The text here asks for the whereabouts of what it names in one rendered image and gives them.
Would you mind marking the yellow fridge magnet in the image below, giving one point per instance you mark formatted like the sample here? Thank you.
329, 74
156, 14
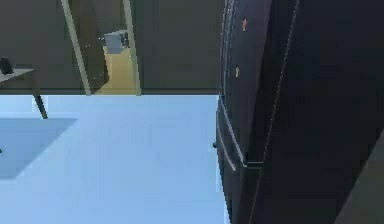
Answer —
237, 71

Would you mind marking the red fridge magnet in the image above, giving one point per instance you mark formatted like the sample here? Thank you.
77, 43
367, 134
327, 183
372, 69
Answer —
244, 24

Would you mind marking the grey cabinet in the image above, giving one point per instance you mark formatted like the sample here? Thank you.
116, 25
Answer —
115, 42

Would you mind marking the brown room door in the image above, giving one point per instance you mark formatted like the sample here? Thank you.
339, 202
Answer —
91, 43

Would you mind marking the black fridge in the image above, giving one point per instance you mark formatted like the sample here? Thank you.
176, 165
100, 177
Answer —
316, 110

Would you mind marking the grey table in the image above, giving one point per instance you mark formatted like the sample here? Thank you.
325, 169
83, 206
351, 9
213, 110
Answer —
20, 74

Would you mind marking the black object on table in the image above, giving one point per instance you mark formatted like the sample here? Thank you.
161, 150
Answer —
5, 66

